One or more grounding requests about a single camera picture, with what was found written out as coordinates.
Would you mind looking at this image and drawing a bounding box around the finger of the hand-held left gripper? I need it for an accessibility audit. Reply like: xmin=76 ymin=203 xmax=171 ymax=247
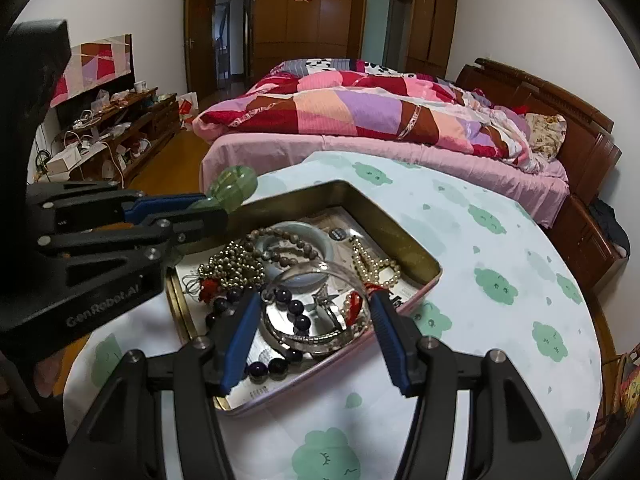
xmin=27 ymin=181 xmax=213 ymax=227
xmin=37 ymin=206 xmax=232 ymax=262

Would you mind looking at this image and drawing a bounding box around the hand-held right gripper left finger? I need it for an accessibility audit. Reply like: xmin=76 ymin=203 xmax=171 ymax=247
xmin=55 ymin=290 xmax=263 ymax=480

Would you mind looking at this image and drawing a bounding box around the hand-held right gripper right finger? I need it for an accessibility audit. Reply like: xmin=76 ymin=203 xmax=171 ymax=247
xmin=370 ymin=290 xmax=573 ymax=480

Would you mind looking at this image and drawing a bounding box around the dark purple bead bracelet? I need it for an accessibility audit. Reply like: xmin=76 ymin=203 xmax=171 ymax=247
xmin=205 ymin=285 xmax=313 ymax=382

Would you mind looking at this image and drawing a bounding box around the gold bead necklace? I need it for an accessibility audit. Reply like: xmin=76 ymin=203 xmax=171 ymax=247
xmin=198 ymin=240 xmax=267 ymax=292

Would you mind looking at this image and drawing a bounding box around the green jade bangle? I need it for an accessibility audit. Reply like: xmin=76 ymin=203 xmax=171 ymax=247
xmin=206 ymin=166 xmax=258 ymax=211

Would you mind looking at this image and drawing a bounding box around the silver bangle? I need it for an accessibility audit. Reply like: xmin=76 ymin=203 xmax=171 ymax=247
xmin=260 ymin=260 xmax=373 ymax=358

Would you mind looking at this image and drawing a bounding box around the silver lock pendant red cord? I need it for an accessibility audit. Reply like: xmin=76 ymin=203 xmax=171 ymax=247
xmin=305 ymin=284 xmax=383 ymax=337

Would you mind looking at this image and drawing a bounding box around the pearl necklace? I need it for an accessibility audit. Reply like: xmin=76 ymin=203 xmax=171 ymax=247
xmin=349 ymin=236 xmax=402 ymax=292

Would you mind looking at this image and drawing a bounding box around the brown bead bracelet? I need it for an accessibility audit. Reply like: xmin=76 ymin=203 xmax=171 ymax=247
xmin=247 ymin=227 xmax=321 ymax=267

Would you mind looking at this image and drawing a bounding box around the pink tin box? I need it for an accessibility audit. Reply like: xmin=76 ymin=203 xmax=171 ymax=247
xmin=165 ymin=179 xmax=443 ymax=418

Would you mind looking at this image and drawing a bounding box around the wooden television cabinet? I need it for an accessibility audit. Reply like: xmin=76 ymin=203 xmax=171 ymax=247
xmin=32 ymin=87 xmax=181 ymax=188

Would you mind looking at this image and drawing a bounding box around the pale jade bangle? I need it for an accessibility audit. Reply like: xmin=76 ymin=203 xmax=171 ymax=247
xmin=260 ymin=221 xmax=335 ymax=292

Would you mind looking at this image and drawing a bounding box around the red and white bag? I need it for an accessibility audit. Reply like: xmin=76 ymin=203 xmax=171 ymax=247
xmin=179 ymin=92 xmax=200 ymax=128

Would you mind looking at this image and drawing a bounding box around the white box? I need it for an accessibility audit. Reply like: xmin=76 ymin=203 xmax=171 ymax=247
xmin=46 ymin=147 xmax=83 ymax=176

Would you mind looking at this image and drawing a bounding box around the printed paper card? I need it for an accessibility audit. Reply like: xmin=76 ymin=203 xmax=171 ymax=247
xmin=309 ymin=206 xmax=373 ymax=247

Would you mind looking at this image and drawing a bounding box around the cloth covered television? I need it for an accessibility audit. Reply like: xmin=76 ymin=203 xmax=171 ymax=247
xmin=50 ymin=34 xmax=135 ymax=108

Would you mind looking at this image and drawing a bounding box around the pink bedsheet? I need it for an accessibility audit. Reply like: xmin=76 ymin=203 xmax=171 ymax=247
xmin=200 ymin=132 xmax=571 ymax=226

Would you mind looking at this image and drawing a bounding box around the patchwork quilt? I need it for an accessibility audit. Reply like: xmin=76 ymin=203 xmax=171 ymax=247
xmin=192 ymin=58 xmax=538 ymax=171

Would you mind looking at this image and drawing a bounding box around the wooden nightstand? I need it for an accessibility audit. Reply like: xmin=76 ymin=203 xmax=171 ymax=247
xmin=545 ymin=195 xmax=628 ymax=291

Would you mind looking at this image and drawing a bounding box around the brown wooden wardrobe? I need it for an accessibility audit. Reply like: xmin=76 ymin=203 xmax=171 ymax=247
xmin=185 ymin=0 xmax=461 ymax=93

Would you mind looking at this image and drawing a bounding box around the dark clothing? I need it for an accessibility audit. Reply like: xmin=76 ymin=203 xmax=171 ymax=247
xmin=590 ymin=199 xmax=631 ymax=261

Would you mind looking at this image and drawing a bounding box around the floral pillow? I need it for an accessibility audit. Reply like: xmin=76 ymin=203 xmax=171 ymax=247
xmin=522 ymin=112 xmax=567 ymax=162

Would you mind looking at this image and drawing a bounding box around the wooden bed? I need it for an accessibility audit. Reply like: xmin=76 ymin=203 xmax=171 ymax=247
xmin=200 ymin=57 xmax=621 ymax=241

